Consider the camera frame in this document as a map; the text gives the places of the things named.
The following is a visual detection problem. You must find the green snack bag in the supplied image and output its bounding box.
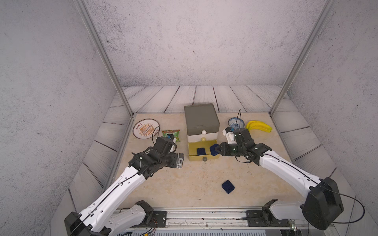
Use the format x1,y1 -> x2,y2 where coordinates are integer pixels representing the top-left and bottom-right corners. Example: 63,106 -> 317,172
162,129 -> 180,143

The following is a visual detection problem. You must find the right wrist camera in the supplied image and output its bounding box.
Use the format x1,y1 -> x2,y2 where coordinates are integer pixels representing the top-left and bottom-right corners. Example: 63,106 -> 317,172
222,127 -> 236,145

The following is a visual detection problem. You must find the left frame post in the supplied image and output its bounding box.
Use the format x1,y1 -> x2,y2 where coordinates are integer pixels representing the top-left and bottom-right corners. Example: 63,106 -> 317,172
74,0 -> 134,116

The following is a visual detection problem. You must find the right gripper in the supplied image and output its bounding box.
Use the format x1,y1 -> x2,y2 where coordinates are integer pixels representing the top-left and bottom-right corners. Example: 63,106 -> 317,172
214,142 -> 246,157

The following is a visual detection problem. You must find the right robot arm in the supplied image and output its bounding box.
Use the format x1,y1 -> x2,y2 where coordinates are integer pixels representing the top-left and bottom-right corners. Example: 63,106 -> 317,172
215,127 -> 344,230

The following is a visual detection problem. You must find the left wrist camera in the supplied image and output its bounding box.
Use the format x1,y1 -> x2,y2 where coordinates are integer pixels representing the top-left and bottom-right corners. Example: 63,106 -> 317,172
161,134 -> 177,154

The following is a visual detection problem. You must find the blue white porcelain bowl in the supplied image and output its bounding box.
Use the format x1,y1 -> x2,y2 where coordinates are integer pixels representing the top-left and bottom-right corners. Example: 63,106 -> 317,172
228,117 -> 245,129

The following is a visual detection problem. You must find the round patterned plate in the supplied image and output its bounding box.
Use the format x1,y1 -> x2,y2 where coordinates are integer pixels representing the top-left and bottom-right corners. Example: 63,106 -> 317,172
132,119 -> 159,140

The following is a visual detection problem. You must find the three-tier drawer cabinet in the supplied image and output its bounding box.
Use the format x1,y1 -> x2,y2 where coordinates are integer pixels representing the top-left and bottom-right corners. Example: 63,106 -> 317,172
184,103 -> 220,162

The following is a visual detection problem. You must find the right frame post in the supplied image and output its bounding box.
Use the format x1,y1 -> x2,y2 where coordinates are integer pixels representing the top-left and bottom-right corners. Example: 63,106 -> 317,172
269,0 -> 337,117

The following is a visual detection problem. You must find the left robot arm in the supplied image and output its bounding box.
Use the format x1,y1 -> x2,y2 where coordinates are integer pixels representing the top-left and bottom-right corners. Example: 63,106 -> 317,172
64,134 -> 184,236

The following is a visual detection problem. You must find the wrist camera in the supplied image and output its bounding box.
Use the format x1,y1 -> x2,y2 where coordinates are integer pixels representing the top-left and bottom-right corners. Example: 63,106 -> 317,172
222,127 -> 236,145
161,134 -> 177,154

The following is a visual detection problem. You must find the frame post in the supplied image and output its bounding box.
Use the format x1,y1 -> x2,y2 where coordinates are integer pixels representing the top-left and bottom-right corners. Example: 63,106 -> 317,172
74,0 -> 134,116
269,0 -> 337,117

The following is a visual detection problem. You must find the yellow banana bunch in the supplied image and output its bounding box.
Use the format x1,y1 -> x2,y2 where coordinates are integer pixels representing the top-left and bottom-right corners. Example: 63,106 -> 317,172
246,121 -> 273,133

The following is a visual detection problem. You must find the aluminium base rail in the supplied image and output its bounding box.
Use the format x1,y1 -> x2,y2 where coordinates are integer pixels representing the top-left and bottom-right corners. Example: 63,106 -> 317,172
119,207 -> 339,236

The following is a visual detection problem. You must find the navy brooch box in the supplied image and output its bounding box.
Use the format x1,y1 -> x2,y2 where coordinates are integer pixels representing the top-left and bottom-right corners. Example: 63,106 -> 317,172
210,144 -> 219,156
221,180 -> 235,194
197,147 -> 206,156

